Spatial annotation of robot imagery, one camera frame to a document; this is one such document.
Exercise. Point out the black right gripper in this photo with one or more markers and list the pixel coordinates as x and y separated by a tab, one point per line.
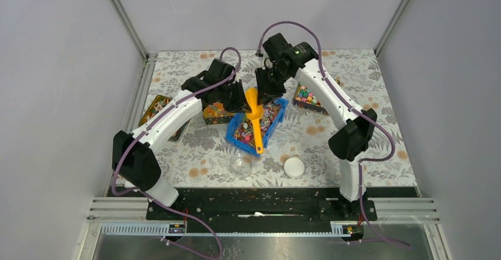
266	93

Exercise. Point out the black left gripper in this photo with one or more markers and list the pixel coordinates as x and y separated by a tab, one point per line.
241	104

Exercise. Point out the yellow plastic scoop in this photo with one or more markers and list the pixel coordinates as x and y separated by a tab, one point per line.
255	116

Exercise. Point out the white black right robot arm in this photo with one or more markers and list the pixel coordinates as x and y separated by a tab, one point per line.
355	126

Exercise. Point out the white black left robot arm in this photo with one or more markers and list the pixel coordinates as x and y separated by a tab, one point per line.
134	153

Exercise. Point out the tin of star candies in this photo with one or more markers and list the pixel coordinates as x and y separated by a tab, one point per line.
304	98

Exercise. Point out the tin of orange gummies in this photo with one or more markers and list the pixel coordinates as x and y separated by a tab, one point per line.
216	114

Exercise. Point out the floral table cloth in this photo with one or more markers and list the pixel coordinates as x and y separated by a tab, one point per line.
201	157

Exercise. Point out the clear glass jar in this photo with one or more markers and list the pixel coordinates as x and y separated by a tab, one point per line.
241	165

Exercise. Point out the white round jar lid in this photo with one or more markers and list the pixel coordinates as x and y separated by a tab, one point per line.
294	167

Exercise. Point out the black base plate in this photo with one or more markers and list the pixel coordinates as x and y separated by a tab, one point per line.
280	209

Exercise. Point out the grey slotted cable duct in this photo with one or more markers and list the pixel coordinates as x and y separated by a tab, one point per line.
179	229

